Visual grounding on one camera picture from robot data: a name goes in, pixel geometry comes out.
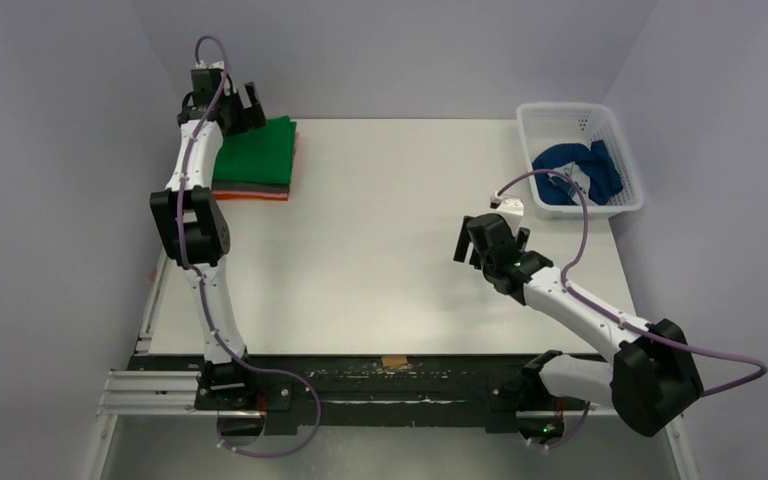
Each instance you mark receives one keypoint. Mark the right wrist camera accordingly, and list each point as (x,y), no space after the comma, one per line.
(507,205)

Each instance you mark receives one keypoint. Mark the brown tape piece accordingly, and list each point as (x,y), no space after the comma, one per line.
(394,362)

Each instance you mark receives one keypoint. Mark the green t shirt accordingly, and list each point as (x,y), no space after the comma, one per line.
(278,134)

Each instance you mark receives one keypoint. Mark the aluminium rail frame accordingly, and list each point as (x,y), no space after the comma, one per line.
(360,261)

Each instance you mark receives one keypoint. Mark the folded pink t shirt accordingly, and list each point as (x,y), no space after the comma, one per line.
(256,165)

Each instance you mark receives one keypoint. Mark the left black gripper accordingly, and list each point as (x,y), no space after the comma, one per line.
(233,98)

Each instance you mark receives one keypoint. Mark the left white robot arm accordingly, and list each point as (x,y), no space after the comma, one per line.
(195,234)

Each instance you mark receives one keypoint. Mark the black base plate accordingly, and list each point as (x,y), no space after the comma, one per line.
(295,391)

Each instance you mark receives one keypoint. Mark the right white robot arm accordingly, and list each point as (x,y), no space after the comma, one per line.
(645,372)

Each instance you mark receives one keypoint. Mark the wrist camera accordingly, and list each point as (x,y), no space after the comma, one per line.
(507,205)
(202,65)

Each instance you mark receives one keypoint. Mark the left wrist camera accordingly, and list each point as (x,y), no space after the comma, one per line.
(202,65)

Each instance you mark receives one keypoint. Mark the folded orange t shirt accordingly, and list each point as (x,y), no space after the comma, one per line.
(251,197)

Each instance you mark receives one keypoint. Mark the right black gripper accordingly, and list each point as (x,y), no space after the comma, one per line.
(490,240)

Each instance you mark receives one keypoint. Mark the blue white t shirt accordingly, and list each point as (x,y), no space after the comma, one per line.
(590,167)

